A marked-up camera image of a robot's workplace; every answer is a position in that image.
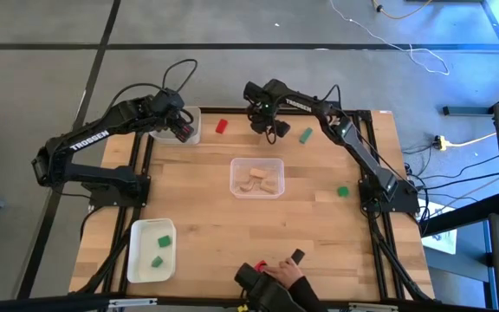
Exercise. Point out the red wedge block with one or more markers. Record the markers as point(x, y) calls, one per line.
point(260, 264)

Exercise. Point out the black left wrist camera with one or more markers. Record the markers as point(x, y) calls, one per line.
point(168, 100)

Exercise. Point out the white plastic bin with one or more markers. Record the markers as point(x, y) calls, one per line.
point(143, 268)
point(156, 136)

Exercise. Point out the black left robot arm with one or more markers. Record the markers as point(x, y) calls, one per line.
point(89, 141)

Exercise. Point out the red rectangular block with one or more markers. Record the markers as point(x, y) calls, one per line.
point(188, 131)
point(221, 125)

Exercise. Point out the teal plank block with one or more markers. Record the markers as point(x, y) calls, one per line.
point(306, 135)

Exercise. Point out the wooden plank block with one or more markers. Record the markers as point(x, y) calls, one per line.
point(258, 173)

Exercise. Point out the person's forearm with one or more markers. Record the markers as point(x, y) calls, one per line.
point(308, 297)

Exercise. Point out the green wedge block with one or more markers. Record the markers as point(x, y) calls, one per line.
point(157, 261)

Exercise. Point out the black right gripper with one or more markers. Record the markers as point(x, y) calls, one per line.
point(262, 125)

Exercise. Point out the black floor bar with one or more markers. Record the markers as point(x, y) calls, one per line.
point(468, 111)

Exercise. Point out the black aluminium table frame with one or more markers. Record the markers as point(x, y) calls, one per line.
point(232, 110)

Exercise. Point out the green cube block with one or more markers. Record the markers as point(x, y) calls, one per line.
point(164, 241)
point(342, 191)

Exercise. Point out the clear plastic bin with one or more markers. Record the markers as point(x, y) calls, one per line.
point(236, 164)

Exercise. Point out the small black object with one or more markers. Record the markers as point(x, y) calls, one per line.
point(298, 255)

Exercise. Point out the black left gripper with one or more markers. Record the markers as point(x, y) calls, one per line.
point(175, 118)

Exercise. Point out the person's hand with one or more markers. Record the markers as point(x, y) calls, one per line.
point(286, 271)

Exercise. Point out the white paper sheet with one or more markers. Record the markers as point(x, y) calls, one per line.
point(442, 236)

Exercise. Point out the black crossbeam with silver brackets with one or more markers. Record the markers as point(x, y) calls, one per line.
point(37, 303)

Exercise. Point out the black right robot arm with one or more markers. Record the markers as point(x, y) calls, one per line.
point(362, 151)

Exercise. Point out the wooden rectangular block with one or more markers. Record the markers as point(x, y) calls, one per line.
point(269, 186)

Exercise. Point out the person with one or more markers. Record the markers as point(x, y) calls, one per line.
point(262, 290)

